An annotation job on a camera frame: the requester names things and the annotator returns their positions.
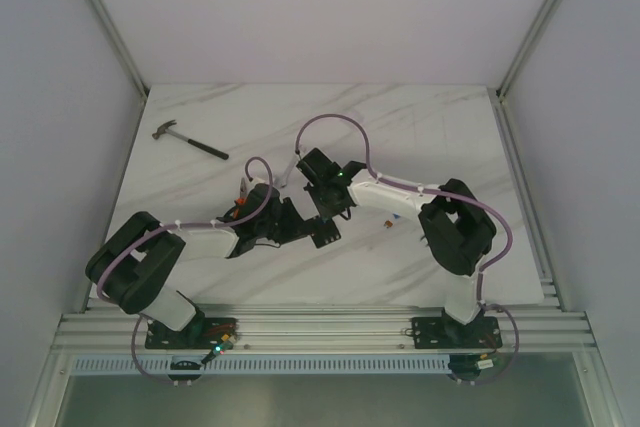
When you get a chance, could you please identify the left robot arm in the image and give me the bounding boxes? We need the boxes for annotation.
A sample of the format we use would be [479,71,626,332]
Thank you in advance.
[85,183,329,349]

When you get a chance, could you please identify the black fuse box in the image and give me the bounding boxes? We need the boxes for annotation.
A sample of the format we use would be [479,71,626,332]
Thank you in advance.
[308,217,341,249]

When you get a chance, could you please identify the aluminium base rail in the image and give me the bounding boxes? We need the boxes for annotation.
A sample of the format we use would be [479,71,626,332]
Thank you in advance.
[51,304,596,375]

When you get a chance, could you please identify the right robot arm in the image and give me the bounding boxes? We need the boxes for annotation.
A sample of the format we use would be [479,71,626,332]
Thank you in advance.
[296,148,497,346]

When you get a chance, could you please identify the orange handled pliers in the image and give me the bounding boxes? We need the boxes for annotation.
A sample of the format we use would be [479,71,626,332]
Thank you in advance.
[235,177,249,207]

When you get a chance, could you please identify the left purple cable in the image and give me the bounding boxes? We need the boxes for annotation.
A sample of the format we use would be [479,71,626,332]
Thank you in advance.
[97,156,276,388]

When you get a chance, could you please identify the black handled hammer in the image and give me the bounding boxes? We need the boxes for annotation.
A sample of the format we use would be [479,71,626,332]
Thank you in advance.
[152,120,230,161]

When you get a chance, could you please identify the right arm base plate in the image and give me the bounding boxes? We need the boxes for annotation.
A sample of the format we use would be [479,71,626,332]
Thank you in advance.
[408,314,503,350]

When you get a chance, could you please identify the silver wrench centre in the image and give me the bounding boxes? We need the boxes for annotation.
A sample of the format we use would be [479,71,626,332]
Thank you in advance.
[274,155,298,189]

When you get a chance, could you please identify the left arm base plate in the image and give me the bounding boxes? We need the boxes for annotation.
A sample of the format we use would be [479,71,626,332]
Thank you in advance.
[145,316,237,350]

